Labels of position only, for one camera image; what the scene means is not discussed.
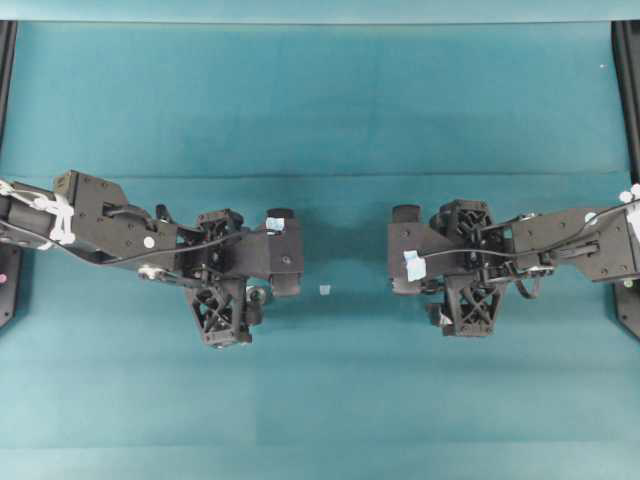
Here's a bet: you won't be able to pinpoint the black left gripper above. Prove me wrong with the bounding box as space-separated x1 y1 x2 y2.
179 208 304 349

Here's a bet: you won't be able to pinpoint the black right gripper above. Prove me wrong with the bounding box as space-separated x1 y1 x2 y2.
387 199 506 337

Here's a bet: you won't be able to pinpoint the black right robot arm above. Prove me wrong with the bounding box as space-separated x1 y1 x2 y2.
387 185 639 337

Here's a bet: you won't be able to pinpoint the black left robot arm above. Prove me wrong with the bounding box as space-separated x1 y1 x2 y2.
1 170 304 348

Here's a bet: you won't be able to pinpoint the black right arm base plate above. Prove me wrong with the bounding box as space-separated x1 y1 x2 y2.
603 277 639 341

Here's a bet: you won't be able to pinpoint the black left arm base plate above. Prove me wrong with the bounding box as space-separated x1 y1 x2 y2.
0 244 23 328

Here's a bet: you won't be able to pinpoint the black right frame rail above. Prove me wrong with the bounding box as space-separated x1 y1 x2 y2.
611 19 639 183

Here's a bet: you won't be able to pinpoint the black frame rail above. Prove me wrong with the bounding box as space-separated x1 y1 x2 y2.
0 20 18 138
611 19 639 183

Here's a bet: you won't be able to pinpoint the black left frame rail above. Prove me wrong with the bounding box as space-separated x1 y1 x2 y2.
0 20 18 138

